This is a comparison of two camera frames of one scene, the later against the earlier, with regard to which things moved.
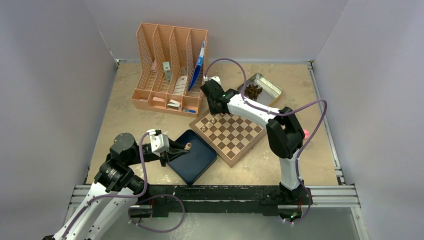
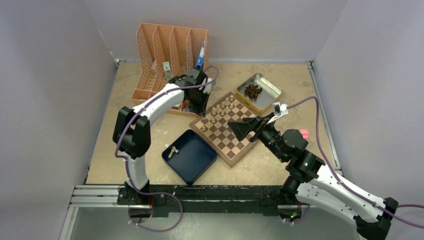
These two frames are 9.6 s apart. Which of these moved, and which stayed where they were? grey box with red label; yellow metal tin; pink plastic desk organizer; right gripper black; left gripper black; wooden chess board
Moved: right gripper black; left gripper black
Stayed: grey box with red label; pink plastic desk organizer; yellow metal tin; wooden chess board
